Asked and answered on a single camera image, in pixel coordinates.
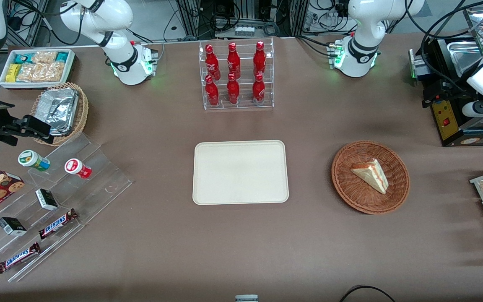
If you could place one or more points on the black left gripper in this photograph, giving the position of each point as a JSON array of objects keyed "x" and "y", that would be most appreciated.
[{"x": 450, "y": 87}]

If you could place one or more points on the white snack bin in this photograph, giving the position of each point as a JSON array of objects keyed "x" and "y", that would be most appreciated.
[{"x": 4, "y": 82}]

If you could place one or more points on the snickers bar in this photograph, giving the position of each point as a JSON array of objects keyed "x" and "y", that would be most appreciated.
[
  {"x": 18, "y": 257},
  {"x": 57, "y": 223}
]

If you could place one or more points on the black food warmer machine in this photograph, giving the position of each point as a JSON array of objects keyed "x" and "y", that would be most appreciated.
[{"x": 449, "y": 126}]

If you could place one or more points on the cream plastic tray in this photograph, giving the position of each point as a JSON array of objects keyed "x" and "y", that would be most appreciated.
[{"x": 240, "y": 172}]

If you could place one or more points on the small black carton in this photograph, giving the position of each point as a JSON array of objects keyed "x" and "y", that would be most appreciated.
[
  {"x": 11, "y": 226},
  {"x": 46, "y": 199}
]

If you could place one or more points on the light wicker basket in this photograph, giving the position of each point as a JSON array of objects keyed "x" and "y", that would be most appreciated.
[{"x": 83, "y": 113}]

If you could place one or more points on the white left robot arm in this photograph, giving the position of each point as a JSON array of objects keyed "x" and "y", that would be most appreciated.
[{"x": 363, "y": 25}]

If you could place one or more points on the clear acrylic stepped display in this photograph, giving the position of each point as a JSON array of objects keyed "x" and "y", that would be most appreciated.
[{"x": 99, "y": 184}]

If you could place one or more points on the brown wicker basket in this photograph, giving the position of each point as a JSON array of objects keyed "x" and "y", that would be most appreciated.
[{"x": 350, "y": 188}]

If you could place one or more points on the teal snack packet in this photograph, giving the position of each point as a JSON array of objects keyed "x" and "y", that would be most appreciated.
[
  {"x": 62, "y": 56},
  {"x": 22, "y": 58}
]

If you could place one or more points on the green lid cup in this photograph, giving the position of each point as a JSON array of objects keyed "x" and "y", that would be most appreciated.
[{"x": 32, "y": 159}]

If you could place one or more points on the steel warmer pan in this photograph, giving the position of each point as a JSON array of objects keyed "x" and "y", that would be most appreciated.
[{"x": 463, "y": 58}]

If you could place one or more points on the clear bag of crackers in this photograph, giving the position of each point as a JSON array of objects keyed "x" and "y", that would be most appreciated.
[
  {"x": 40, "y": 72},
  {"x": 44, "y": 56}
]

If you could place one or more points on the triangle sandwich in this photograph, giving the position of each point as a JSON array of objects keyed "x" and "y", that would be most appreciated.
[{"x": 373, "y": 175}]

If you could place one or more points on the yellow snack packet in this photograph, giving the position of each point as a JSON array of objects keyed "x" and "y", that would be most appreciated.
[{"x": 13, "y": 72}]

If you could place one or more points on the red lid cup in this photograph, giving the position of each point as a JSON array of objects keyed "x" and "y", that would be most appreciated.
[{"x": 76, "y": 167}]

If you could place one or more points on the red soda bottle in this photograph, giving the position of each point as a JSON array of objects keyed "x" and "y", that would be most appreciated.
[
  {"x": 233, "y": 62},
  {"x": 259, "y": 59},
  {"x": 258, "y": 90},
  {"x": 211, "y": 92},
  {"x": 211, "y": 63},
  {"x": 233, "y": 90}
]

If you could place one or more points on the white power strip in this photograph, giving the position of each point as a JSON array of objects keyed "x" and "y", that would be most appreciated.
[{"x": 244, "y": 31}]

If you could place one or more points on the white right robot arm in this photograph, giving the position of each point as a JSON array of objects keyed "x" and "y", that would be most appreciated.
[{"x": 120, "y": 25}]

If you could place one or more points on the clear acrylic bottle rack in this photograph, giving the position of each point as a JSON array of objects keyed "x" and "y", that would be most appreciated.
[{"x": 241, "y": 102}]

